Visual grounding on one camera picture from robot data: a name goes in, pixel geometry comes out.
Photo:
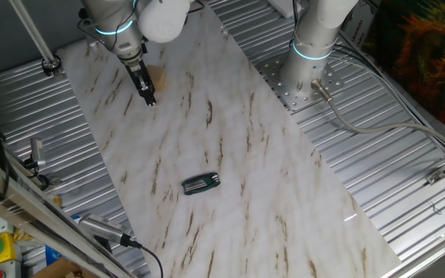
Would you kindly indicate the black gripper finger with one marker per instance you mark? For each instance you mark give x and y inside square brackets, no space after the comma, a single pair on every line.
[151,92]
[144,93]

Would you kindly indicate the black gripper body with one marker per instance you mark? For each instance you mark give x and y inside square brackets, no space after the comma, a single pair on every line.
[136,71]

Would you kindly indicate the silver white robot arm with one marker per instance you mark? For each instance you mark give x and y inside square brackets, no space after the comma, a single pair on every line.
[307,38]

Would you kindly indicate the small brown cardboard block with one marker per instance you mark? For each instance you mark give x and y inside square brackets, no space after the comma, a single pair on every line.
[160,77]

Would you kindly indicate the white marble pattern mat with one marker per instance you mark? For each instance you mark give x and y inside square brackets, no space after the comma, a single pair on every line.
[226,154]

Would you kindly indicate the metal pole with black foot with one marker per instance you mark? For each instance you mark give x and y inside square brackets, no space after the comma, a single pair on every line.
[33,36]

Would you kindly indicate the blue tissue pack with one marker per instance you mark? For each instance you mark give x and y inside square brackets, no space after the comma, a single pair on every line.
[52,255]

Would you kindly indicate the yellow plastic bag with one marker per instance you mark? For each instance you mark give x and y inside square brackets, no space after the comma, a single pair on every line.
[21,235]

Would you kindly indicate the brown cardboard box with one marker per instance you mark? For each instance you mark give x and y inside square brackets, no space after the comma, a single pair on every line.
[60,270]

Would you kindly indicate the white printed box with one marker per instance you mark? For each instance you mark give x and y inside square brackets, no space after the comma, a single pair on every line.
[355,31]

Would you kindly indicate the orange green patterned fabric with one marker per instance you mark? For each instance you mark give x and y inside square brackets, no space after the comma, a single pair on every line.
[431,58]

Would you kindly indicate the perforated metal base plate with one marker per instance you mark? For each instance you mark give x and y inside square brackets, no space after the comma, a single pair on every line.
[272,77]

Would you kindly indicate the silver ribbed camera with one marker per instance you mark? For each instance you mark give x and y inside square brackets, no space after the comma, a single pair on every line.
[102,228]

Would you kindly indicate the aluminium frame beam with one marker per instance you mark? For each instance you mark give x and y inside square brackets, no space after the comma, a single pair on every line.
[14,201]

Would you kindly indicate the metal corner bracket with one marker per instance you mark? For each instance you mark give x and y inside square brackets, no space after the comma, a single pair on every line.
[435,177]

